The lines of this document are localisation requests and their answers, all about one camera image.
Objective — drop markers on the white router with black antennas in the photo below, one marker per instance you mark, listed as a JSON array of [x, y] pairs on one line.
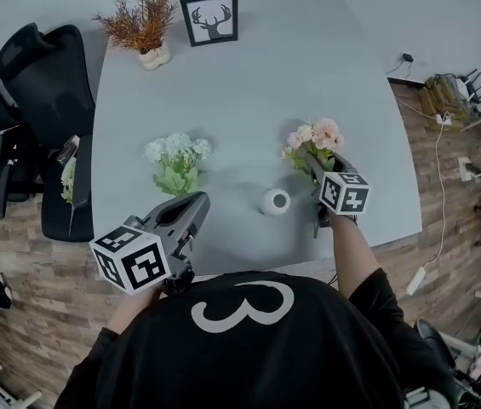
[[467, 88]]

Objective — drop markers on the person's right forearm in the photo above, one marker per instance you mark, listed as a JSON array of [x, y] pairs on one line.
[[351, 258]]

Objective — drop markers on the white plug adapter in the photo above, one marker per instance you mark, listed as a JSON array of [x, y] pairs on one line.
[[444, 119]]

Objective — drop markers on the white power strip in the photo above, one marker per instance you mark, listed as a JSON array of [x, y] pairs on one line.
[[416, 280]]

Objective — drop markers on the pink flower bouquet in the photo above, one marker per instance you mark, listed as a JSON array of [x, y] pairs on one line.
[[323, 134]]

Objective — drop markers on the clear bottle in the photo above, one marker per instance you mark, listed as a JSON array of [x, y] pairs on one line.
[[67, 148]]

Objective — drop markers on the white block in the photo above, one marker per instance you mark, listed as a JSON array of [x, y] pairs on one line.
[[466, 168]]

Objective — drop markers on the black charger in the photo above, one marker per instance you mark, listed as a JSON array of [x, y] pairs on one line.
[[407, 57]]

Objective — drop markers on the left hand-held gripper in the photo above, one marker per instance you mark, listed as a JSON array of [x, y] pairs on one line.
[[131, 260]]

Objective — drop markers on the person's left forearm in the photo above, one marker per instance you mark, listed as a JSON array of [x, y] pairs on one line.
[[131, 313]]

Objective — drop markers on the person's black printed shirt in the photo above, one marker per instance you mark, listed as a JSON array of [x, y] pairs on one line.
[[244, 356]]

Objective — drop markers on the orange plant in cream pot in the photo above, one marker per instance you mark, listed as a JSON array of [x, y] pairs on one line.
[[142, 24]]

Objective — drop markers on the tan bundle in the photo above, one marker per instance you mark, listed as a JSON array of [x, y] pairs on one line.
[[440, 98]]

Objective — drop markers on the black framed deer picture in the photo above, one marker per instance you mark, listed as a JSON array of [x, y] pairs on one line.
[[210, 19]]

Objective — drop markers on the white flower bouquet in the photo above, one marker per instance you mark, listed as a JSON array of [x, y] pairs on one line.
[[176, 173]]

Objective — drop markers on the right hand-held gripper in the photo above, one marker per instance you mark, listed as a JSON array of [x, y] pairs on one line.
[[344, 194]]

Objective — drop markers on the white ribbed vase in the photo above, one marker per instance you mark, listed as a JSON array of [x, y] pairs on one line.
[[269, 203]]

